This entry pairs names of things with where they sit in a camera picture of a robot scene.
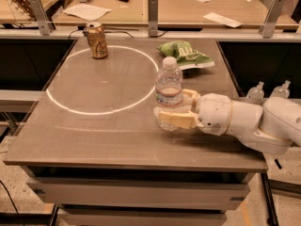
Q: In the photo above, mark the clear sanitizer bottle right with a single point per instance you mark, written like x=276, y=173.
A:
x=282, y=91

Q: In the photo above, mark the green chip bag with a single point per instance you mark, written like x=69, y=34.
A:
x=187, y=57

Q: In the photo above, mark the gold soda can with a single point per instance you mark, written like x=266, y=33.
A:
x=94, y=32

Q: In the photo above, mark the white paper sheet left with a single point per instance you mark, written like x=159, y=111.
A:
x=87, y=12

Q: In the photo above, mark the clear sanitizer bottle left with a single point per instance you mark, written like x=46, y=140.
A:
x=255, y=94

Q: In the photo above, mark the white paper slip right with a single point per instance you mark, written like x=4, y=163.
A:
x=222, y=20

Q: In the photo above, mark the left metal bracket post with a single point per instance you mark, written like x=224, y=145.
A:
x=45, y=26

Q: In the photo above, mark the clear sanitizer bottle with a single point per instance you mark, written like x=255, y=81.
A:
x=255, y=94
x=282, y=91

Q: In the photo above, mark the clear plastic water bottle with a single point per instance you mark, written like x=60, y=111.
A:
x=168, y=88

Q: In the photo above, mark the right metal bracket post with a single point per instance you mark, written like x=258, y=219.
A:
x=269, y=25

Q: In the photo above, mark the metal bracket post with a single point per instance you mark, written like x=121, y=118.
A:
x=45, y=26
x=153, y=17
x=269, y=25

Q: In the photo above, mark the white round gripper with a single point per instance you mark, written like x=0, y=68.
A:
x=214, y=112

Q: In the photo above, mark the middle metal bracket post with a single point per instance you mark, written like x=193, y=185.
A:
x=153, y=17

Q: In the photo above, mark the white drawer cabinet under table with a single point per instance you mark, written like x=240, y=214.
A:
x=130, y=202

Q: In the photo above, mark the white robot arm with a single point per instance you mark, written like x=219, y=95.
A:
x=269, y=128

